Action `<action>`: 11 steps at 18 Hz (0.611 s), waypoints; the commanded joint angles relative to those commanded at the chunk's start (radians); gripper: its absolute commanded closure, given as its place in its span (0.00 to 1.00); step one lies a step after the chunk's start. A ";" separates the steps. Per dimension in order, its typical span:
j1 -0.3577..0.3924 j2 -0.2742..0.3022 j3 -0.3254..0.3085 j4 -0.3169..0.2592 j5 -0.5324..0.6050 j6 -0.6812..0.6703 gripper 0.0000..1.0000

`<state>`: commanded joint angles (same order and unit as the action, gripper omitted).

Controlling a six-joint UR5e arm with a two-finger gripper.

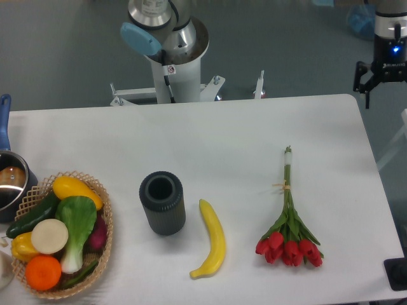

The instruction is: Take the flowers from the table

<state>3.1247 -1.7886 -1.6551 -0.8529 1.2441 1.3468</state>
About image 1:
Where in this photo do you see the yellow plastic banana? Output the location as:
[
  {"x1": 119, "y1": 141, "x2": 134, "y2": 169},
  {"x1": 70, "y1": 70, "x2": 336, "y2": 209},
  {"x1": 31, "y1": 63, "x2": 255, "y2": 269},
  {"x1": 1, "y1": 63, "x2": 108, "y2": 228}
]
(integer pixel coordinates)
[{"x1": 190, "y1": 199, "x2": 226, "y2": 280}]

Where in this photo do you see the purple red onion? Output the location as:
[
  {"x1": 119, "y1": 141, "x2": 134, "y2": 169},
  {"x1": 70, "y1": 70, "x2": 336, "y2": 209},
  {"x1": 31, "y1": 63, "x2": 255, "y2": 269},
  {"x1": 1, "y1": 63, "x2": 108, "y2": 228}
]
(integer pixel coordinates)
[{"x1": 87, "y1": 214, "x2": 107, "y2": 251}]

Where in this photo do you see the woven wicker basket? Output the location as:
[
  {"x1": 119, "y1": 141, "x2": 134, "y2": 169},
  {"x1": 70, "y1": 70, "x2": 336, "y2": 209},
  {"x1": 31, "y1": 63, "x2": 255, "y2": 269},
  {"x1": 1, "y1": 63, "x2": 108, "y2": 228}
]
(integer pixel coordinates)
[{"x1": 11, "y1": 171, "x2": 113, "y2": 300}]

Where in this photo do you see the black pedestal cable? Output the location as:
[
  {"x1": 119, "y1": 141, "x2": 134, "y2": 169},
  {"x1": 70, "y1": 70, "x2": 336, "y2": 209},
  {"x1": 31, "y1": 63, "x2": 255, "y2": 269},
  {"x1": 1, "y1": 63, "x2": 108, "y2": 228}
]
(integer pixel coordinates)
[{"x1": 160, "y1": 50, "x2": 177, "y2": 104}]

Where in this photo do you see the dark green chili pepper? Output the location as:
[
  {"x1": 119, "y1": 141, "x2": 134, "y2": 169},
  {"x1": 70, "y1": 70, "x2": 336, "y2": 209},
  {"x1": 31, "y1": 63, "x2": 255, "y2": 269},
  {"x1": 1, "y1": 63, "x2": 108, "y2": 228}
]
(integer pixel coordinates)
[{"x1": 60, "y1": 260, "x2": 99, "y2": 290}]

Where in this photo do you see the red tulip bouquet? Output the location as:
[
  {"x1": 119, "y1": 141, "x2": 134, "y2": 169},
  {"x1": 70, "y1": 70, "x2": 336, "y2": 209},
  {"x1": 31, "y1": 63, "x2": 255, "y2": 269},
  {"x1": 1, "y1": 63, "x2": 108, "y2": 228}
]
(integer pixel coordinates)
[{"x1": 255, "y1": 146, "x2": 324, "y2": 267}]

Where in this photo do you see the green bok choy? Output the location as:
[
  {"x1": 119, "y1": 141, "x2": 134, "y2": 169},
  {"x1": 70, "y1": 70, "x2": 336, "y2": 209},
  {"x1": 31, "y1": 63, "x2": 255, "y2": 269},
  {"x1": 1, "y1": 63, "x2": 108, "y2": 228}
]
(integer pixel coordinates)
[{"x1": 55, "y1": 196, "x2": 97, "y2": 274}]

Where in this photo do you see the yellow squash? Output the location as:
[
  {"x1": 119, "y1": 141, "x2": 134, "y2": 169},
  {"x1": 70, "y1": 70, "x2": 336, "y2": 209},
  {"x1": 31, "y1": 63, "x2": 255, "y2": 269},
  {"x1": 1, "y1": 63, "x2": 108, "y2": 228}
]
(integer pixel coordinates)
[{"x1": 52, "y1": 175, "x2": 104, "y2": 210}]

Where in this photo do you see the dark green cucumber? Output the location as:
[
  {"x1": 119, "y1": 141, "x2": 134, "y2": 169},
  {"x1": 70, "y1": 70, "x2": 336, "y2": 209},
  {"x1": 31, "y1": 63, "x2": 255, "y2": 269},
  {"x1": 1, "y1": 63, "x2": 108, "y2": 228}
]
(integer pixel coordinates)
[{"x1": 6, "y1": 191, "x2": 60, "y2": 239}]

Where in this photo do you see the yellow bell pepper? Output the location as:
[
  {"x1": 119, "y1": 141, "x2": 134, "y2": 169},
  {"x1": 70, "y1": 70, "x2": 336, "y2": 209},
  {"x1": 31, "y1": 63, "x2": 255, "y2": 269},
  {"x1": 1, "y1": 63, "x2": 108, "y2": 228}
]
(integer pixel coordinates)
[{"x1": 11, "y1": 232, "x2": 40, "y2": 262}]

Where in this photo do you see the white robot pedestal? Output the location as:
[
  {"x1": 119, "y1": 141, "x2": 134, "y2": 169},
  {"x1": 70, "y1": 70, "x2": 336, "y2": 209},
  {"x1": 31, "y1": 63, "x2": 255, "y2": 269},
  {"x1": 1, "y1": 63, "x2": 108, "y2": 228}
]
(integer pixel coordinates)
[{"x1": 109, "y1": 50, "x2": 266, "y2": 107}]

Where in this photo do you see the dark grey ribbed vase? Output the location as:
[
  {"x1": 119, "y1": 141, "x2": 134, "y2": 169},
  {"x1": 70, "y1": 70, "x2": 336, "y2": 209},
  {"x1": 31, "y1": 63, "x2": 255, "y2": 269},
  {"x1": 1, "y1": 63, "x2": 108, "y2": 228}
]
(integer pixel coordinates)
[{"x1": 139, "y1": 171, "x2": 186, "y2": 236}]

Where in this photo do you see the orange fruit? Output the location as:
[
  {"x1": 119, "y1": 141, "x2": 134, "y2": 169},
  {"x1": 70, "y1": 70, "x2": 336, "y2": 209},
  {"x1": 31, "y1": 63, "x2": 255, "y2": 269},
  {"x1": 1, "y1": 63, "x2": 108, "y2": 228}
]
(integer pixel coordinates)
[{"x1": 25, "y1": 255, "x2": 62, "y2": 291}]

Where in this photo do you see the white round radish slice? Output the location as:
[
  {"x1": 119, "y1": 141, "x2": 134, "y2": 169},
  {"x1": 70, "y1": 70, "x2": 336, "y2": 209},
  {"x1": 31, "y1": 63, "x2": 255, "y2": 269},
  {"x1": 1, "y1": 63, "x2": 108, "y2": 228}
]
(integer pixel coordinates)
[{"x1": 31, "y1": 219, "x2": 69, "y2": 255}]

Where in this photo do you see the black device at table edge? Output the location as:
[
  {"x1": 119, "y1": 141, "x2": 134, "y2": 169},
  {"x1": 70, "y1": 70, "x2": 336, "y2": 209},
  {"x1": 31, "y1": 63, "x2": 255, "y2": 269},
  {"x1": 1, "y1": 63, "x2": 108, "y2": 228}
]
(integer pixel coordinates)
[{"x1": 383, "y1": 257, "x2": 406, "y2": 291}]

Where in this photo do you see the white object left edge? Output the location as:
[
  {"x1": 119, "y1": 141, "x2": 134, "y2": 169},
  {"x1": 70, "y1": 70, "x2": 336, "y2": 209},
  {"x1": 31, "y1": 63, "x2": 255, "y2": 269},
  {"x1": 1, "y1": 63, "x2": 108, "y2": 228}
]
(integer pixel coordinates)
[{"x1": 0, "y1": 237, "x2": 14, "y2": 289}]

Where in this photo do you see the blue handled saucepan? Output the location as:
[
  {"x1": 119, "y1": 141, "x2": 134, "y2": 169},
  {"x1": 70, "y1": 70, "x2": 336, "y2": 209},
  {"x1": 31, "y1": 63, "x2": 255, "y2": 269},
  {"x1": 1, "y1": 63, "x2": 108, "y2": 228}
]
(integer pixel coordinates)
[{"x1": 1, "y1": 94, "x2": 38, "y2": 224}]

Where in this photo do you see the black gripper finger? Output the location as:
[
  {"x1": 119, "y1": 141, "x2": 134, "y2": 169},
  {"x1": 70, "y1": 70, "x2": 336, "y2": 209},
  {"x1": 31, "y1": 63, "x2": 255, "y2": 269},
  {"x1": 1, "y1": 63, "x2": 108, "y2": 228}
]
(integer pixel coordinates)
[{"x1": 352, "y1": 60, "x2": 382, "y2": 110}]

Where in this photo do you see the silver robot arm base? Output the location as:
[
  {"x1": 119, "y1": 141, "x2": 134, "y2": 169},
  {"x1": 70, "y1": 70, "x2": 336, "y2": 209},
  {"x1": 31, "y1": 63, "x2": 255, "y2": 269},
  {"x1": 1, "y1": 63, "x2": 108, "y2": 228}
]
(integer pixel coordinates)
[{"x1": 120, "y1": 0, "x2": 209, "y2": 65}]

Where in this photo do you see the blue plastic bag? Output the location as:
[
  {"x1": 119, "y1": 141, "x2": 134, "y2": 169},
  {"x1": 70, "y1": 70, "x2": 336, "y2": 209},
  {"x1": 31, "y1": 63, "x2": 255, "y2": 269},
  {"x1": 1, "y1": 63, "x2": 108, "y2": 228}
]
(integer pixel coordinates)
[{"x1": 346, "y1": 4, "x2": 376, "y2": 41}]

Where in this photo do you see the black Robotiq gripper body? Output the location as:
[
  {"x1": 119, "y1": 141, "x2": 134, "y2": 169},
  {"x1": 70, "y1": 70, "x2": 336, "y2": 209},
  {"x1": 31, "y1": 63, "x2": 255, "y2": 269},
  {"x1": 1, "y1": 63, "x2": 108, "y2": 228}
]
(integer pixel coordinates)
[{"x1": 369, "y1": 60, "x2": 406, "y2": 83}]

